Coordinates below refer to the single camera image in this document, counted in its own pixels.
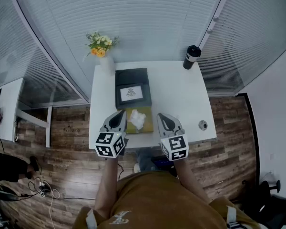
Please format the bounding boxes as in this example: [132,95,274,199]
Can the black waist device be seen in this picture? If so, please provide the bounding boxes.
[151,155,179,177]

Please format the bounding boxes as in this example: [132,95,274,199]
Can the round table cable grommet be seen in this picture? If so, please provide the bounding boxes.
[198,119,209,131]

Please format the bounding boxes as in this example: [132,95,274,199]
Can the black office chair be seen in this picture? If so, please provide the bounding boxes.
[242,179,286,229]

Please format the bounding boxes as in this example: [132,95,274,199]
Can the black drinking bottle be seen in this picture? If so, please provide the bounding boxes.
[183,44,202,70]

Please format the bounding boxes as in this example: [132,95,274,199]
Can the person's left forearm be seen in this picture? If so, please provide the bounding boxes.
[93,156,119,220]

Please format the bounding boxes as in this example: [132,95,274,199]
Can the white table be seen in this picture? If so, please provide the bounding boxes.
[88,61,218,150]

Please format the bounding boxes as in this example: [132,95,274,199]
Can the white shoulder strap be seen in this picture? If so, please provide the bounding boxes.
[85,208,98,229]
[225,205,238,229]

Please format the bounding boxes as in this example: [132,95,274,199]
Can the white floor cable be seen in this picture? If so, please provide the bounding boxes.
[48,187,61,229]

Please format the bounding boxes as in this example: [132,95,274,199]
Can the person's right forearm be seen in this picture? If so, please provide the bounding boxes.
[174,158,211,204]

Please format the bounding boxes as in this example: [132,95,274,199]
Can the white vase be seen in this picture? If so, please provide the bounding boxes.
[98,56,116,77]

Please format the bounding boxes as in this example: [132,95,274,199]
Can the person's brown shirt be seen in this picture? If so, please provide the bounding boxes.
[72,170,261,229]

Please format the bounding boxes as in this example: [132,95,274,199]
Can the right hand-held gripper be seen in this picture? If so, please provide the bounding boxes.
[156,112,190,162]

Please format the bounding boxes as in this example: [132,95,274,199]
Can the black floor cable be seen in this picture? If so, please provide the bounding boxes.
[20,177,96,201]

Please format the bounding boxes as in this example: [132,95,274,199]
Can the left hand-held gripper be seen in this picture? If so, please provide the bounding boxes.
[94,109,128,159]

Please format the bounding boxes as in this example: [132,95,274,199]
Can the black box with white label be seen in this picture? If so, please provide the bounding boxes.
[114,67,155,135]

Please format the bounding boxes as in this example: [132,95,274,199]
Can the person's jeans legs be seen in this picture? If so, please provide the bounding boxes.
[133,149,158,173]

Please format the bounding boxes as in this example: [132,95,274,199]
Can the white side desk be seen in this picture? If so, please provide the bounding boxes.
[0,77,53,148]

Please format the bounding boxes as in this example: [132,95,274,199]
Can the yellow and white flower bouquet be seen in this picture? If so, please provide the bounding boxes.
[84,31,120,58]

